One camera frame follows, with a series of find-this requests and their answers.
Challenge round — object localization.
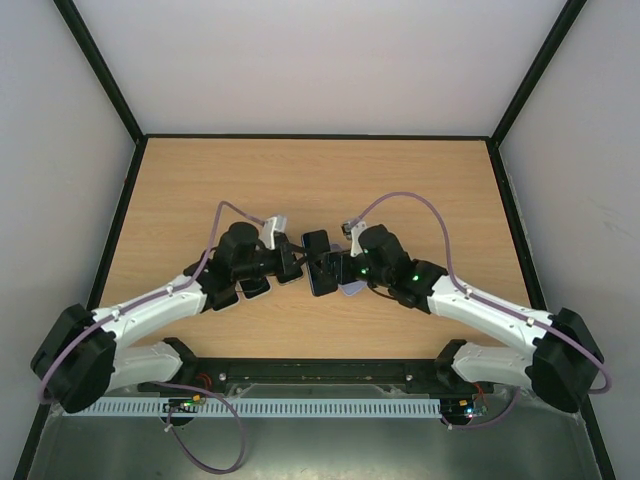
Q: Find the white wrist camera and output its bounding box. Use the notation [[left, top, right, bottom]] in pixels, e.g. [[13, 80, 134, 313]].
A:
[[259, 215, 287, 250], [341, 219, 368, 257]]

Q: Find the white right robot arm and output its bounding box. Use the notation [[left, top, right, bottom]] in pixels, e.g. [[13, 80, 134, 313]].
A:
[[314, 223, 604, 413]]

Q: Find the lilac phone case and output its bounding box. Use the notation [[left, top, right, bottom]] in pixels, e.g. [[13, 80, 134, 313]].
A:
[[331, 243, 367, 297]]

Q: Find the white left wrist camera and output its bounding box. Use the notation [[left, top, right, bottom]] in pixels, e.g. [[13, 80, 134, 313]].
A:
[[259, 215, 287, 250]]

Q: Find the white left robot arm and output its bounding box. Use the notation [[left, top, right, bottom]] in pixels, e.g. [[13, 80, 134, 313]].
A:
[[31, 215, 303, 413]]

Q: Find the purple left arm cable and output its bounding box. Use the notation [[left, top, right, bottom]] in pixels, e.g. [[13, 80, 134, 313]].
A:
[[38, 200, 266, 405]]

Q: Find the black phone blue edge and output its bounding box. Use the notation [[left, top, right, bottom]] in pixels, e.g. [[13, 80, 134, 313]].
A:
[[301, 230, 338, 297]]

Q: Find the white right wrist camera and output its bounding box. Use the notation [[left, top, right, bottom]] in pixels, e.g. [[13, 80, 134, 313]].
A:
[[341, 219, 368, 257]]

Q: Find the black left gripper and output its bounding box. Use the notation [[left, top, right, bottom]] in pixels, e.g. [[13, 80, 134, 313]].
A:
[[233, 242, 312, 282]]

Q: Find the black enclosure frame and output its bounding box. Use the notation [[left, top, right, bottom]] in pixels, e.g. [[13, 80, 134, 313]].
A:
[[12, 0, 619, 480]]

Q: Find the black phone purple edge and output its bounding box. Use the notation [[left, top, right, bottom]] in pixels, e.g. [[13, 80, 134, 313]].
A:
[[210, 291, 239, 312]]

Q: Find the light blue cable duct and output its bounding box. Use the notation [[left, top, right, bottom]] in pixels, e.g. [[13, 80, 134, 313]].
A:
[[79, 394, 442, 420]]

